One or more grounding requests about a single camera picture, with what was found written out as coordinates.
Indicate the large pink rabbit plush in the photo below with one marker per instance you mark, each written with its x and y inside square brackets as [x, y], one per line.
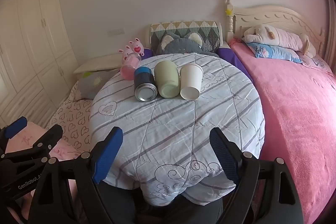
[136, 48]

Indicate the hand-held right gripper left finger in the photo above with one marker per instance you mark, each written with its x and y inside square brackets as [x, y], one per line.
[106, 158]

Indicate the white paper cup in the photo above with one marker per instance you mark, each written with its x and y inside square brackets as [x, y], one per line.
[190, 81]

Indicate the white pillow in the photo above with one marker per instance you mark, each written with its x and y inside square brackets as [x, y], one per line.
[98, 64]

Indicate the pink translucent cup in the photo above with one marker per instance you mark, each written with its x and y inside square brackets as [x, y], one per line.
[129, 67]

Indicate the pink printed pillow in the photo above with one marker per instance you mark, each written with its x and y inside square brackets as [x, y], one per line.
[316, 63]

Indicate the pink fleece blanket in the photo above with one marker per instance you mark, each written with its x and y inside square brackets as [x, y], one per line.
[296, 113]

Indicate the small pink rabbit plush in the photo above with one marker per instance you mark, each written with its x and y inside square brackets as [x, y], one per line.
[125, 53]

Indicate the person's legs in dark pants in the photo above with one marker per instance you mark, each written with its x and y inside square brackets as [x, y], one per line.
[162, 213]

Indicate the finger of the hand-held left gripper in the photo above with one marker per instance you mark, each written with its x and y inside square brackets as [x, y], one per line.
[48, 136]
[16, 127]

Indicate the white wall outlet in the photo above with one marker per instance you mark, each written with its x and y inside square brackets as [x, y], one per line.
[116, 32]

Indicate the heart printed bed sheet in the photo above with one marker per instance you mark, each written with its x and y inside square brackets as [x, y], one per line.
[72, 119]

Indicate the cream wooden bed headboard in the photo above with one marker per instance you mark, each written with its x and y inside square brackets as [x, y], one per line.
[278, 16]

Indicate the light pink cloth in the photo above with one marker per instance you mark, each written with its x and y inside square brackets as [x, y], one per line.
[25, 140]

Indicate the cream wardrobe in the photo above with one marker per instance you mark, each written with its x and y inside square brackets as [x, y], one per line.
[31, 43]

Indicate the diamond patterned quilted cushion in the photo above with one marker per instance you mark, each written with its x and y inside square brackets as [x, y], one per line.
[183, 27]

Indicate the grey striped white quilt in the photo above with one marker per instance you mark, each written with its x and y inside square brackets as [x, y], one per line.
[173, 124]

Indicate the grey cat plush pillow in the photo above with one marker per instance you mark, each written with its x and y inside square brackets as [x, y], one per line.
[181, 45]

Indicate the white long plush toy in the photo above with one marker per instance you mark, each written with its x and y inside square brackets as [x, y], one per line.
[278, 36]

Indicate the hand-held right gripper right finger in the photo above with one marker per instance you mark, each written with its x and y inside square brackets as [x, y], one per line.
[226, 158]

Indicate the purple bed sheet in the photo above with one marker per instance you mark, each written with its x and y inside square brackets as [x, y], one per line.
[226, 54]

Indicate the pale green cup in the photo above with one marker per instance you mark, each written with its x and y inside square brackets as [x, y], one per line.
[166, 78]

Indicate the grey sun print pillow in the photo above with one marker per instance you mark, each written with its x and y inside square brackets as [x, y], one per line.
[92, 83]

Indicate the blue printed pillow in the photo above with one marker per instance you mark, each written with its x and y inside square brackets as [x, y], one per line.
[274, 54]

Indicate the dark blue metal cup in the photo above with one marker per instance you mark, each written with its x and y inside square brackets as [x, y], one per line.
[144, 83]

